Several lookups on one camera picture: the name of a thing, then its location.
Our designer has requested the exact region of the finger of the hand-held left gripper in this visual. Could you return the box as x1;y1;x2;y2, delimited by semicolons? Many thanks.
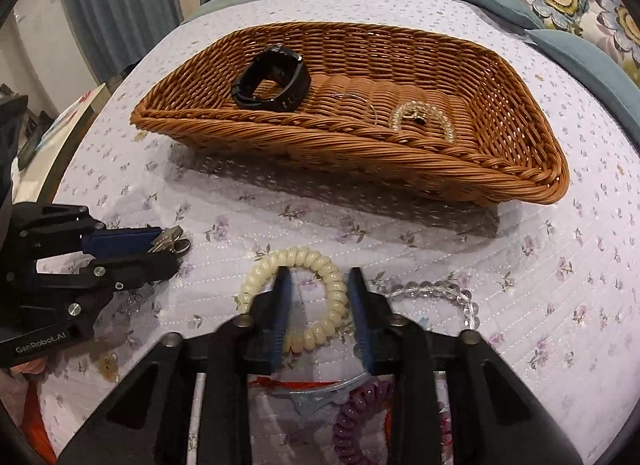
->
12;202;166;259
34;250;181;332

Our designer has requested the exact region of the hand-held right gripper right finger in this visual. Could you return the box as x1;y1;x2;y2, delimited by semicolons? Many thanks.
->
347;266;584;465

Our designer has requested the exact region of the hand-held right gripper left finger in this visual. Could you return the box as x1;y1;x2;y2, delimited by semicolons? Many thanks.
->
57;266;294;465

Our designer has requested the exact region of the cream coil hair tie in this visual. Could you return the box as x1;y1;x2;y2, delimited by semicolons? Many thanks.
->
235;246;351;355

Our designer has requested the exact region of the brown wicker basket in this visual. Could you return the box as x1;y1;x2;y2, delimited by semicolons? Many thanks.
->
130;21;571;207

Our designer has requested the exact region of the orange cloth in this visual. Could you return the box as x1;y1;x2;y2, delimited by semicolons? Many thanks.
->
19;379;57;465

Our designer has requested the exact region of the white floral quilt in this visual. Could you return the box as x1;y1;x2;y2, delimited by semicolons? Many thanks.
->
10;0;640;465

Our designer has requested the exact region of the black wrist watch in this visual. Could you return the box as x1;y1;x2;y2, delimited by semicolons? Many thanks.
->
231;44;312;112

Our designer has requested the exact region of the red string bracelet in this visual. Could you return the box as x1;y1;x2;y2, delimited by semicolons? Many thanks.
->
249;375;332;392

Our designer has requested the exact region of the purple coil hair tie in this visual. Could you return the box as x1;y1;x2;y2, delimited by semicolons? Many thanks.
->
332;379;397;465

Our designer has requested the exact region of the clear glass bead bracelet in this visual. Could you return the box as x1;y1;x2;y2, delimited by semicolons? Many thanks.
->
387;282;481;331

